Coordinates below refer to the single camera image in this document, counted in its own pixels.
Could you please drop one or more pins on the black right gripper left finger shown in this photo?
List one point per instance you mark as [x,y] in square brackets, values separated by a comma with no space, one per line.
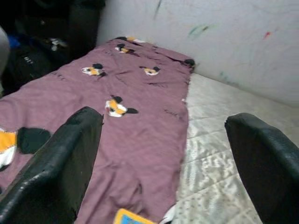
[51,182]

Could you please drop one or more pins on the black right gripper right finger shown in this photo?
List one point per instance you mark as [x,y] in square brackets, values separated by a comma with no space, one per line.
[268,175]

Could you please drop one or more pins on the blue yellow children's book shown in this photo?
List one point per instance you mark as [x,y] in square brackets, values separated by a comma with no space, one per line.
[130,219]

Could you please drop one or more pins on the purple cartoon print blanket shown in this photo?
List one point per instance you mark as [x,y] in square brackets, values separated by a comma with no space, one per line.
[140,144]

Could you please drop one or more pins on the black backpack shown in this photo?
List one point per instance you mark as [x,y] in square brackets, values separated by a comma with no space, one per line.
[30,60]

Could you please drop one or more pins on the person in grey trousers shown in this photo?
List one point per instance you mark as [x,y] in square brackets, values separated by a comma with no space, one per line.
[2,51]

